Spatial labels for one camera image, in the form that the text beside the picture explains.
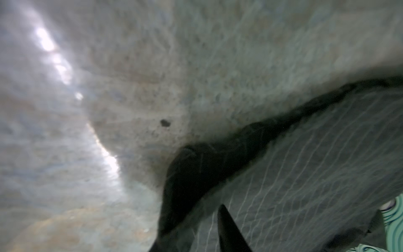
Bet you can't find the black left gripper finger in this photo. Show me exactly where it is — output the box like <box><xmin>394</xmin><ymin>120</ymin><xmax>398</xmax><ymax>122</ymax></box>
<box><xmin>217</xmin><ymin>204</ymin><xmax>252</xmax><ymax>252</ymax></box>

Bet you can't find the dark grey pinstriped shirt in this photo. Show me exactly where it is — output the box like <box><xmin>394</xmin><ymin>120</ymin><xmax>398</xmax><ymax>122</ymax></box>
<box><xmin>151</xmin><ymin>76</ymin><xmax>403</xmax><ymax>252</ymax></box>

